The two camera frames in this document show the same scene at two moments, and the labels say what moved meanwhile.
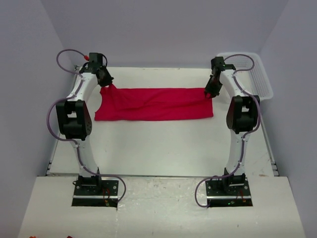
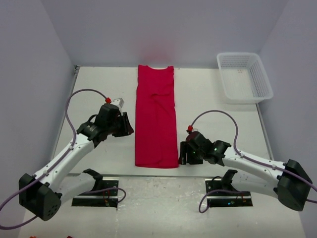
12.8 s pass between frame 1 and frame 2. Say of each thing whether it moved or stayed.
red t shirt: moved
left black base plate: stayed
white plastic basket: stayed
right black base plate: stayed
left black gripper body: moved
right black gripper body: moved
